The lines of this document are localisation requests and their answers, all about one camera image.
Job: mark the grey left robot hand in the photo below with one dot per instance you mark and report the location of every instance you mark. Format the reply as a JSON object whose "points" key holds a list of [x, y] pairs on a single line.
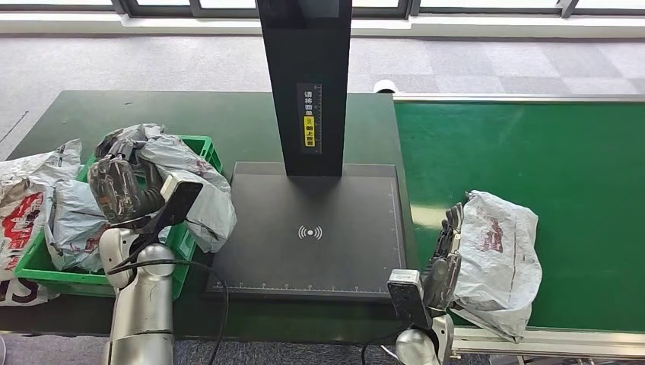
{"points": [[123, 191]]}

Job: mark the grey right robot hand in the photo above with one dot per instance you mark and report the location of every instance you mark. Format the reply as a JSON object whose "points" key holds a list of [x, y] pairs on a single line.
{"points": [[443, 277]]}

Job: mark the grey parcel bag faded print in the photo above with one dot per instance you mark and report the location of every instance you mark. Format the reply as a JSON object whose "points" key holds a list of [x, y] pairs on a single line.
{"points": [[499, 262]]}

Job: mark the grey parcel bag red logo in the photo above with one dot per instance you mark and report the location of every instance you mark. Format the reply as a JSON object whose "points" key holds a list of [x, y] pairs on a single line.
{"points": [[73, 226]]}

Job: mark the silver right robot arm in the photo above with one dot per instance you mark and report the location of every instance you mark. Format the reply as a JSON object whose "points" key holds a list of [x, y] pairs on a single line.
{"points": [[420, 350]]}

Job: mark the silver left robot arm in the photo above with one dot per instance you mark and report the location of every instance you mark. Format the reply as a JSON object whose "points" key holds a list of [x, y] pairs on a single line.
{"points": [[143, 302]]}

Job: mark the green conveyor belt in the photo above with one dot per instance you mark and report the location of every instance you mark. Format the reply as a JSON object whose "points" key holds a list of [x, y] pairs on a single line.
{"points": [[579, 151]]}

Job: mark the white round conveyor end cap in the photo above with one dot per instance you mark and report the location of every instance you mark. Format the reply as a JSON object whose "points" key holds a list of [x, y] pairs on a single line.
{"points": [[386, 86]]}

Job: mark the black inbound scanner machine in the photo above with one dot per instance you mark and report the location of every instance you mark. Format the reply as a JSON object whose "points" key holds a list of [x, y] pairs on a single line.
{"points": [[307, 60]]}

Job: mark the large white red-print bag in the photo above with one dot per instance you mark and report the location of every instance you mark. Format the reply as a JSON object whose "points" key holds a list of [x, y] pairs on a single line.
{"points": [[20, 226]]}

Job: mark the green plastic crate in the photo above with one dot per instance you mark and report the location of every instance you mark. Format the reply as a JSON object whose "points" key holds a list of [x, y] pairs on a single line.
{"points": [[35, 267]]}

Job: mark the white window ledge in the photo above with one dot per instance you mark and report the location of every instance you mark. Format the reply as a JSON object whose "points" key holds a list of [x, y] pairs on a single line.
{"points": [[101, 26]]}

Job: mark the yellow black scanner label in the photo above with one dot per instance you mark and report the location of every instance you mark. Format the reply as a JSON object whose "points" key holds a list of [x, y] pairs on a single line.
{"points": [[309, 132]]}

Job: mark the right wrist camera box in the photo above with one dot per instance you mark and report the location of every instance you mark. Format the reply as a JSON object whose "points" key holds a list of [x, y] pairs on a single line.
{"points": [[408, 297]]}

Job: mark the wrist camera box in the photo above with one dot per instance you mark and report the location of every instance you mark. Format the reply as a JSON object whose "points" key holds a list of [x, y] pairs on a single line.
{"points": [[181, 199], [408, 297]]}

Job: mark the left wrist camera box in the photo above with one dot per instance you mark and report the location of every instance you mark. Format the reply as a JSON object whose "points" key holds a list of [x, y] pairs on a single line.
{"points": [[181, 199]]}

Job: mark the dark window frame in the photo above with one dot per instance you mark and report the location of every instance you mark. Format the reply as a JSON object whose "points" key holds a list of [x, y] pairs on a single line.
{"points": [[161, 7]]}

